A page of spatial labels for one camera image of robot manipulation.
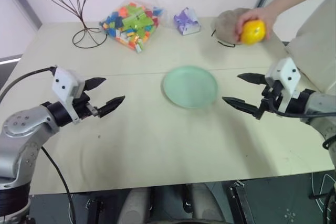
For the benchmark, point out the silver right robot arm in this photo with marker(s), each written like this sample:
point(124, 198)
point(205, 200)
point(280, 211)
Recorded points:
point(319, 106)

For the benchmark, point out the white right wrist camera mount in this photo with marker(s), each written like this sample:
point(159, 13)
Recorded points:
point(286, 74)

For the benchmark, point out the person's bare hand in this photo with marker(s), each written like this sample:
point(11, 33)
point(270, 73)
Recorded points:
point(258, 14)

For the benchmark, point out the beige cloth cap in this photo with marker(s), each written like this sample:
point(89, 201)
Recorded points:
point(227, 26)

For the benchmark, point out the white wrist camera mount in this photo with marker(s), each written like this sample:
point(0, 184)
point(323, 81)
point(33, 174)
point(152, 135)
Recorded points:
point(65, 82)
point(286, 74)

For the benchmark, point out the purple white tissue pack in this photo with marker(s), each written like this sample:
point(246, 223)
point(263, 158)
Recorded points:
point(187, 20)

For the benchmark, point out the orange round fruit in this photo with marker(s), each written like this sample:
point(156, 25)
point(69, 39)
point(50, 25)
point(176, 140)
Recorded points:
point(253, 32)

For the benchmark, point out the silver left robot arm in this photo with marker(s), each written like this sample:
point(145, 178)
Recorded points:
point(23, 127)

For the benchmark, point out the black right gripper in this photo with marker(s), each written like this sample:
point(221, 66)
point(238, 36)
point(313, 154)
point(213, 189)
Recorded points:
point(273, 98)

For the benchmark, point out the light green round plate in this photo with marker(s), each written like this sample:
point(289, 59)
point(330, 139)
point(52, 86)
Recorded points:
point(190, 86)

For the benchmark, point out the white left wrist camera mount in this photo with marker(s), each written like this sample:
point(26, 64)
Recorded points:
point(65, 82)

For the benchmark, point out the black metal table bracket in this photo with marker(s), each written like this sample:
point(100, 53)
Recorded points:
point(94, 211)
point(241, 203)

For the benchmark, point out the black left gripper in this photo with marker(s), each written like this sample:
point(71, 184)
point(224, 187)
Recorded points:
point(82, 104)

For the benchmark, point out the bag of colourful building blocks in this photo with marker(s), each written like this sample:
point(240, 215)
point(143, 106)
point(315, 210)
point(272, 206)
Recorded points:
point(132, 24)

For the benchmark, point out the grey rounded shape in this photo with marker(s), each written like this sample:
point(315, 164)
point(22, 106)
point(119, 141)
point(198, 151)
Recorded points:
point(204, 203)
point(136, 205)

